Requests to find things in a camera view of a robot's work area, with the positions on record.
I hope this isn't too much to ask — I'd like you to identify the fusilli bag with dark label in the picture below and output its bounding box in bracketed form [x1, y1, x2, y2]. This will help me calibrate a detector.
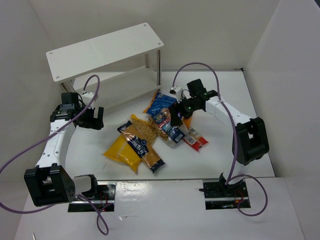
[147, 107, 189, 147]

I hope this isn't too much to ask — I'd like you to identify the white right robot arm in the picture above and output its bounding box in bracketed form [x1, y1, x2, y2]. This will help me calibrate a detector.
[169, 79, 270, 190]

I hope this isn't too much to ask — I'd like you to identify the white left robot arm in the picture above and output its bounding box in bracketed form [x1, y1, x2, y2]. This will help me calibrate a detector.
[24, 92, 104, 207]

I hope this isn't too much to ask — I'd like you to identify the blue and orange pasta bag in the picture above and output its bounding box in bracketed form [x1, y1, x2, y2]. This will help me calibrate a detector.
[143, 92, 192, 131]

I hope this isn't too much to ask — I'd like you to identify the yellow fusilli pasta bag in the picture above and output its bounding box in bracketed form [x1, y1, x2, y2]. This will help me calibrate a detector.
[103, 114, 157, 174]

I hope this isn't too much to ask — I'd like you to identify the white two-tier shelf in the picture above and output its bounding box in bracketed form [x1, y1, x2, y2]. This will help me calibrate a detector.
[46, 22, 164, 110]

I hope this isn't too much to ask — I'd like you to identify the red spaghetti packet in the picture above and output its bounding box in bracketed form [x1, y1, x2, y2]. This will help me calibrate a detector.
[183, 127, 209, 152]

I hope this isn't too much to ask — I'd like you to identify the spaghetti bag with navy ends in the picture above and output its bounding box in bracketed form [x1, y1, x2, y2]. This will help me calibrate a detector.
[117, 120, 166, 174]

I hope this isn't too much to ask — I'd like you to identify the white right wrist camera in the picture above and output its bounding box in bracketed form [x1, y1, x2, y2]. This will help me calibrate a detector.
[169, 86, 183, 103]

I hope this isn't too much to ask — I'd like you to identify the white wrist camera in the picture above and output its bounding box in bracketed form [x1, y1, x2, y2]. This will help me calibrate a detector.
[169, 86, 183, 103]
[81, 92, 96, 109]

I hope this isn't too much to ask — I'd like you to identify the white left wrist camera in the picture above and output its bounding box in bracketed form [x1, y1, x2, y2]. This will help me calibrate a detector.
[81, 92, 96, 109]

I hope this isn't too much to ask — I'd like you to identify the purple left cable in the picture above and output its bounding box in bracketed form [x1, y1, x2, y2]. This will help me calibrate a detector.
[0, 74, 111, 236]

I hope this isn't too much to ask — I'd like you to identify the purple cable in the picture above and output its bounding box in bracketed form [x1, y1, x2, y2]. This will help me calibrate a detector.
[0, 74, 111, 236]
[171, 62, 270, 216]

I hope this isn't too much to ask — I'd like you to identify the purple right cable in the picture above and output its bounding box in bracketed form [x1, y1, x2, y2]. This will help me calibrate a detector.
[171, 62, 270, 216]

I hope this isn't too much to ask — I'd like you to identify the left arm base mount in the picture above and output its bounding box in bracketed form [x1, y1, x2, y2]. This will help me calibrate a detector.
[67, 181, 116, 213]

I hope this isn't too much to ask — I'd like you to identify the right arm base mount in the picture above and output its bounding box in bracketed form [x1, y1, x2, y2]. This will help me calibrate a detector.
[199, 180, 251, 210]

